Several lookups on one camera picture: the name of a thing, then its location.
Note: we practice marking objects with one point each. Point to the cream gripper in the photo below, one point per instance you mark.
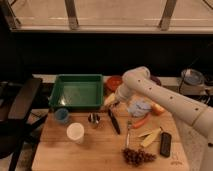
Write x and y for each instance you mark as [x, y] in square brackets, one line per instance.
[110, 100]

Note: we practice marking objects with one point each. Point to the black dish brush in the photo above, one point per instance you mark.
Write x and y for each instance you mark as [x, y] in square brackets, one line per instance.
[114, 121]

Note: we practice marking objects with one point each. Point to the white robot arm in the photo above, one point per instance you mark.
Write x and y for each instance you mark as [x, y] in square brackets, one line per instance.
[194, 113]

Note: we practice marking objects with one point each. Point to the green plastic tray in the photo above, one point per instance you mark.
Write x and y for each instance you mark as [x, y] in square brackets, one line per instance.
[77, 91]

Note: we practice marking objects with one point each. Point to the orange bowl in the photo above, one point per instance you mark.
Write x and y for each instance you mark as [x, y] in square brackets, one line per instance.
[113, 82]

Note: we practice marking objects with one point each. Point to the blue crumpled cloth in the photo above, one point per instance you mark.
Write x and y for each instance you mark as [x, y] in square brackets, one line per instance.
[139, 108]

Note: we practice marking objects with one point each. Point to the small metal cup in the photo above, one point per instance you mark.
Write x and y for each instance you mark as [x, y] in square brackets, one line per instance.
[94, 120]

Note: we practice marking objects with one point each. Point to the orange carrot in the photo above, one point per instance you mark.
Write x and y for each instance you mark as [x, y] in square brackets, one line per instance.
[141, 122]

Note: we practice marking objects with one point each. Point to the purple bowl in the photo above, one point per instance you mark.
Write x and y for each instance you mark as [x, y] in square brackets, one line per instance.
[156, 80]

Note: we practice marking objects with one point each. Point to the apple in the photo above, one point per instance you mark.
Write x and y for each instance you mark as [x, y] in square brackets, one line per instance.
[157, 109]

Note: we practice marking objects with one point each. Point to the white cup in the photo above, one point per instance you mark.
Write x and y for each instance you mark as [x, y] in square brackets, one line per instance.
[75, 132]

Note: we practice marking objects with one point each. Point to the blue cup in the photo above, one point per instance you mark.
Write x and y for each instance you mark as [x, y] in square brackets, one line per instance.
[62, 115]

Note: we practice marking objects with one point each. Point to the yellow banana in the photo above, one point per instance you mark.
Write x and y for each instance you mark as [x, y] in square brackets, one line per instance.
[149, 137]

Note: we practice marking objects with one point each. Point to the bunch of red grapes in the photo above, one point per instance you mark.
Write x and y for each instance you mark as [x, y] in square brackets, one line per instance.
[137, 157]

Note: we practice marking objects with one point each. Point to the black phone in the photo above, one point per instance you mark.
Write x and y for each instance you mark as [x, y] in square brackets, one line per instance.
[165, 145]

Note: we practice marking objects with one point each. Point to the grey bowl on stand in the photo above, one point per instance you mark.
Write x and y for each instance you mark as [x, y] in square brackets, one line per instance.
[192, 77]

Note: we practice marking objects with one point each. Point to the black office chair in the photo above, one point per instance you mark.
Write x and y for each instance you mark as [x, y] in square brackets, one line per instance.
[14, 129]

